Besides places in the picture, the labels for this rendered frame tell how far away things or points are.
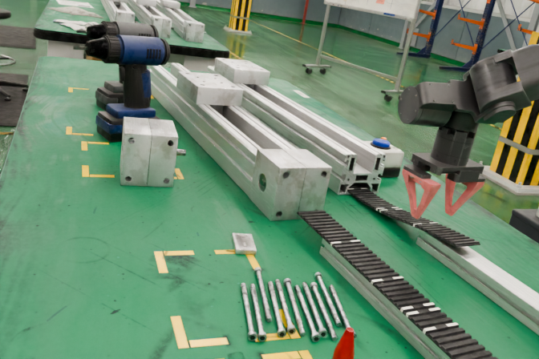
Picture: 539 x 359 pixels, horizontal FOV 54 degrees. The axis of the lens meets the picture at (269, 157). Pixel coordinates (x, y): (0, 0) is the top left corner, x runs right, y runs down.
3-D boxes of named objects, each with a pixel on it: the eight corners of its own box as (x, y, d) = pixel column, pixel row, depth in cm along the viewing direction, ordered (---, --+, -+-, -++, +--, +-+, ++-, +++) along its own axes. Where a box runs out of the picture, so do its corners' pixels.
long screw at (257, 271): (253, 272, 72) (254, 266, 72) (261, 272, 72) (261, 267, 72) (264, 323, 62) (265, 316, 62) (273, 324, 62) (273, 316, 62)
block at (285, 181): (333, 217, 94) (344, 167, 91) (270, 221, 88) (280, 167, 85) (308, 195, 101) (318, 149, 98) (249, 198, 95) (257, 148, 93)
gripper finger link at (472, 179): (413, 207, 90) (427, 155, 87) (443, 204, 94) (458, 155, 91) (442, 225, 85) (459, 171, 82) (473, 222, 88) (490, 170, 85)
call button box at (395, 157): (399, 177, 121) (405, 151, 119) (364, 178, 116) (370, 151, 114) (378, 164, 127) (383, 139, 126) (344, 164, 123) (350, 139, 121)
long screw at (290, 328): (294, 335, 61) (296, 328, 60) (286, 335, 60) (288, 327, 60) (280, 284, 71) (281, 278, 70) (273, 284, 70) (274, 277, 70)
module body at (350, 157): (378, 193, 109) (387, 154, 106) (337, 195, 104) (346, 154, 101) (233, 93, 175) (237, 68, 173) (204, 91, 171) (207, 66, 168)
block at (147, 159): (186, 187, 95) (192, 138, 92) (120, 185, 92) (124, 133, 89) (180, 167, 104) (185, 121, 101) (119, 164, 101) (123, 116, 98)
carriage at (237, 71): (266, 94, 155) (270, 71, 152) (231, 92, 150) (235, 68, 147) (245, 81, 168) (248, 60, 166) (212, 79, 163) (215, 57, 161)
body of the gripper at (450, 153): (407, 163, 85) (419, 119, 83) (452, 162, 90) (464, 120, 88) (437, 179, 80) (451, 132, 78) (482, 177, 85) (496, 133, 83)
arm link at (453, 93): (522, 110, 73) (506, 57, 77) (451, 102, 69) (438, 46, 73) (467, 147, 83) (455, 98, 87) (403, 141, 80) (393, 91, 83)
